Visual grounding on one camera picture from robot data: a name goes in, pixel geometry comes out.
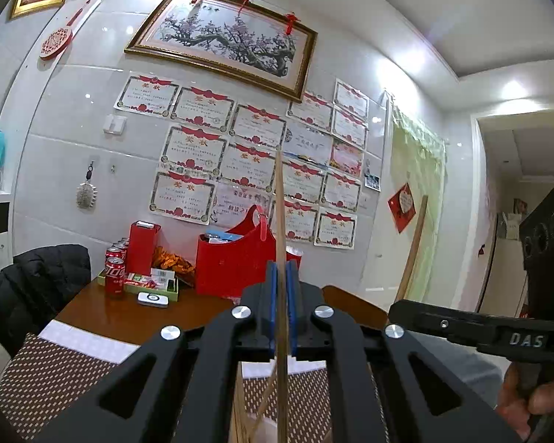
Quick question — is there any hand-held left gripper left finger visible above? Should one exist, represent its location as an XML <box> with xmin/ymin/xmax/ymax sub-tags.
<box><xmin>34</xmin><ymin>261</ymin><xmax>280</xmax><ymax>443</ymax></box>

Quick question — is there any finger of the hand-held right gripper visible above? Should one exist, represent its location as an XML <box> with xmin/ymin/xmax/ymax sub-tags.
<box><xmin>387</xmin><ymin>299</ymin><xmax>485</xmax><ymax>348</ymax></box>

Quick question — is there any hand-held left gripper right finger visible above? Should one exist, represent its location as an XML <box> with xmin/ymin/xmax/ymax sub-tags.
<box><xmin>286</xmin><ymin>261</ymin><xmax>522</xmax><ymax>443</ymax></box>

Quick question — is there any bunch of wooden chopsticks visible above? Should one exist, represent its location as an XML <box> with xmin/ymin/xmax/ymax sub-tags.
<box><xmin>230</xmin><ymin>360</ymin><xmax>280</xmax><ymax>443</ymax></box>

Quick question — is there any person's right hand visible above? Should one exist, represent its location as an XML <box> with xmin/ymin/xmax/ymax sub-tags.
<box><xmin>495</xmin><ymin>360</ymin><xmax>554</xmax><ymax>429</ymax></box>

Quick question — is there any red basket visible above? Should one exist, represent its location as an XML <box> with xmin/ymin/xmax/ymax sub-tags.
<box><xmin>195</xmin><ymin>204</ymin><xmax>302</xmax><ymax>298</ymax></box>

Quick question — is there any brown wooden chair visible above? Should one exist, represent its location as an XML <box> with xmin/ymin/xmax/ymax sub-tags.
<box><xmin>323</xmin><ymin>285</ymin><xmax>389</xmax><ymax>329</ymax></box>

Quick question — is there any grey garment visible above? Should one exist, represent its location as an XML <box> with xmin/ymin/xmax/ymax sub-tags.
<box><xmin>443</xmin><ymin>344</ymin><xmax>503</xmax><ymax>409</ymax></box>

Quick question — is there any orange snack bag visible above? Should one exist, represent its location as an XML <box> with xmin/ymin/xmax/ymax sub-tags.
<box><xmin>153</xmin><ymin>245</ymin><xmax>195</xmax><ymax>274</ymax></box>

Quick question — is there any red diamond door decoration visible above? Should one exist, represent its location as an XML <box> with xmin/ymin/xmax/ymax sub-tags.
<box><xmin>388</xmin><ymin>183</ymin><xmax>417</xmax><ymax>234</ymax></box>

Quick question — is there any white flat device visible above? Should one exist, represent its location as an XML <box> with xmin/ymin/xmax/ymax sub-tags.
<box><xmin>137</xmin><ymin>292</ymin><xmax>170</xmax><ymax>308</ymax></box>

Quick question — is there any green tray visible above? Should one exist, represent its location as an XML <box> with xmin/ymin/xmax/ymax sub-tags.
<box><xmin>97</xmin><ymin>270</ymin><xmax>180</xmax><ymax>303</ymax></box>

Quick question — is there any red box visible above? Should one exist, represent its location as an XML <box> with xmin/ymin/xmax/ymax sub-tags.
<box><xmin>129</xmin><ymin>221</ymin><xmax>161</xmax><ymax>275</ymax></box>

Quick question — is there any green door curtain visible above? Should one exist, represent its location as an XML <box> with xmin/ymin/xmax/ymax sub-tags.
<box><xmin>388</xmin><ymin>104</ymin><xmax>448</xmax><ymax>303</ymax></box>

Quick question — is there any black jacket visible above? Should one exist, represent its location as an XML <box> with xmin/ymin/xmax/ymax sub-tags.
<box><xmin>0</xmin><ymin>244</ymin><xmax>92</xmax><ymax>356</ymax></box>

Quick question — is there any framed blossom painting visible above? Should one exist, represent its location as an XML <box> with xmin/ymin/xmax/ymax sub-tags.
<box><xmin>124</xmin><ymin>0</ymin><xmax>318</xmax><ymax>103</ymax></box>

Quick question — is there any small wall photo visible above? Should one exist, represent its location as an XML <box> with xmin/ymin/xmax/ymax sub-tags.
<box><xmin>364</xmin><ymin>159</ymin><xmax>382</xmax><ymax>191</ymax></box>

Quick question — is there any group of wall certificates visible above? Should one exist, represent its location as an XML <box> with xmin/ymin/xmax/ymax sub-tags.
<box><xmin>114</xmin><ymin>73</ymin><xmax>371</xmax><ymax>251</ymax></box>

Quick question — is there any white wall switch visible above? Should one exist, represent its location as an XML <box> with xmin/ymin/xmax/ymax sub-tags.
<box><xmin>102</xmin><ymin>114</ymin><xmax>126</xmax><ymax>135</ymax></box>

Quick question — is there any round red wall ornament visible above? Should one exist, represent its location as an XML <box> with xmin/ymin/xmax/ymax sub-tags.
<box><xmin>39</xmin><ymin>9</ymin><xmax>85</xmax><ymax>60</ymax></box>

